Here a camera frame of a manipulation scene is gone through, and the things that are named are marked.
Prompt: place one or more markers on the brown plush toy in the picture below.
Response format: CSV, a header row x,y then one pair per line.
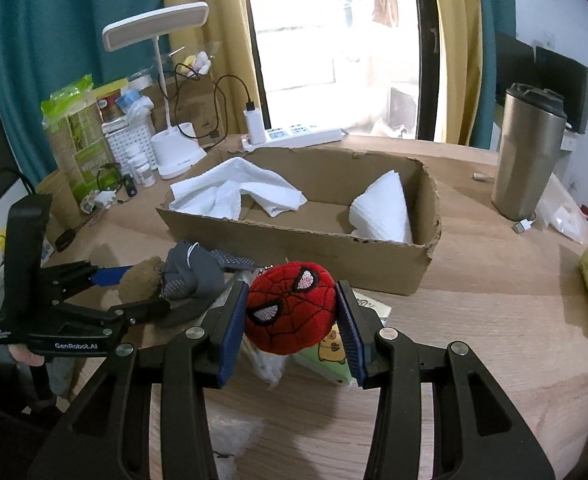
x,y
139,282

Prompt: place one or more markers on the white charger plug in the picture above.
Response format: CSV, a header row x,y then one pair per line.
x,y
254,120

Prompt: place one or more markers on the steel tumbler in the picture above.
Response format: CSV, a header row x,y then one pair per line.
x,y
524,155

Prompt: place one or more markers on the blue and white packet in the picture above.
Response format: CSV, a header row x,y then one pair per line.
x,y
134,102

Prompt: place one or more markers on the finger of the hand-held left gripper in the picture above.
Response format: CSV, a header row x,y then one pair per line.
x,y
139,308
109,275

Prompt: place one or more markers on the cartoon tissue packet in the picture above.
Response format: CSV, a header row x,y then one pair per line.
x,y
329,355

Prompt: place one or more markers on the white usb connector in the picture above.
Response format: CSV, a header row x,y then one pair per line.
x,y
521,226

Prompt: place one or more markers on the white power strip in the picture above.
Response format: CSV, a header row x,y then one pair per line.
x,y
299,135

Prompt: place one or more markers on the person's left hand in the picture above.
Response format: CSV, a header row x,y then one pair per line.
x,y
26,357

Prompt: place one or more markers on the white pill bottle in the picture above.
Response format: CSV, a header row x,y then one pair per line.
x,y
133,157
146,170

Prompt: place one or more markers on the white desk lamp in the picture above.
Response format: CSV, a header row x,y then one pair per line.
x,y
174,155

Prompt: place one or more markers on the clear plastic bag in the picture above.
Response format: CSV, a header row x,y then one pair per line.
x,y
564,210

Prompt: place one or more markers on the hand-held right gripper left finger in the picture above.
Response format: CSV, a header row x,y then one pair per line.
x,y
231,335

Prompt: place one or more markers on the clear bag of cotton balls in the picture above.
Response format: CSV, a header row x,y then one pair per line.
x,y
196,62

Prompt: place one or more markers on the cardboard box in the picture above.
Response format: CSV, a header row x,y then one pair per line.
x,y
299,255

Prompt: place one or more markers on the black door frame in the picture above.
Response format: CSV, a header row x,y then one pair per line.
x,y
426,50

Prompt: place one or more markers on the white plastic bag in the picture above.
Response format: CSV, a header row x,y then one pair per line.
x,y
234,185

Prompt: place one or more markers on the yellow curtain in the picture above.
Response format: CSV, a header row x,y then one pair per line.
x,y
454,50
224,35

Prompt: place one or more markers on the brown cardboard carton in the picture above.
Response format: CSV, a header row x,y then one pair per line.
x,y
194,105

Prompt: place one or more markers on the white balcony appliance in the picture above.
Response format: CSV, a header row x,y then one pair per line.
x,y
401,107

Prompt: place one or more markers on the green packaged paper cups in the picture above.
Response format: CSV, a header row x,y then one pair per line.
x,y
74,130

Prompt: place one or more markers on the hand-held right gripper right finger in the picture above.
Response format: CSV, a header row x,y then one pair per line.
x,y
351,335

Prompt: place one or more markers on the green glass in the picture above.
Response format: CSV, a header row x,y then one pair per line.
x,y
106,175

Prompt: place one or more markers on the teal curtain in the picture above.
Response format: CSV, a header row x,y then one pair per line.
x,y
494,10
49,35

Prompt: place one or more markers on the white paper napkin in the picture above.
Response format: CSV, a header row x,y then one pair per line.
x,y
381,210

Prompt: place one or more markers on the black computer screen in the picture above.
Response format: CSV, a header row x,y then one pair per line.
x,y
511,65

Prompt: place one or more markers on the grey cloth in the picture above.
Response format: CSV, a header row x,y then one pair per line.
x,y
194,270

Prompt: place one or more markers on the black monitor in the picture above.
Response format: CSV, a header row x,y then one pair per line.
x,y
564,85

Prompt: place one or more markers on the red spider plush ball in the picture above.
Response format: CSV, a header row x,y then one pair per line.
x,y
294,305

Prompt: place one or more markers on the white perforated basket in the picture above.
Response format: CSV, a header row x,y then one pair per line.
x,y
129,142

